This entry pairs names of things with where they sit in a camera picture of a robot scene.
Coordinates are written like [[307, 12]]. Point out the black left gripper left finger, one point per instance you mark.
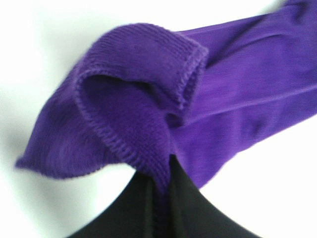
[[130, 215]]

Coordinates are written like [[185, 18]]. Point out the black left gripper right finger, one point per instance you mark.
[[191, 215]]

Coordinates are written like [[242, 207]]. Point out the purple towel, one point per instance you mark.
[[142, 93]]

